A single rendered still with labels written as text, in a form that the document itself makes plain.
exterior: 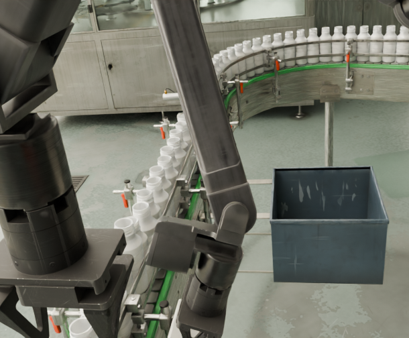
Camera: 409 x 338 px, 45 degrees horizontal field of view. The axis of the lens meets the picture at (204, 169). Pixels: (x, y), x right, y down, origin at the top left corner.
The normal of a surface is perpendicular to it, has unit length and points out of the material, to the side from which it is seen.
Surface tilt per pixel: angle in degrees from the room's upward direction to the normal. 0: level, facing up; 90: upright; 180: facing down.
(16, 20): 91
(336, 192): 90
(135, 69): 90
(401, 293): 0
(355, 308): 0
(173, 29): 69
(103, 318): 111
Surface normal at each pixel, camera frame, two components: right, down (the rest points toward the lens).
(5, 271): -0.10, -0.89
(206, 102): 0.08, 0.07
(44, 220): 0.47, 0.36
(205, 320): 0.24, -0.84
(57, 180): 0.89, 0.13
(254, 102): 0.69, 0.26
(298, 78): 0.22, 0.45
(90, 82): -0.15, 0.47
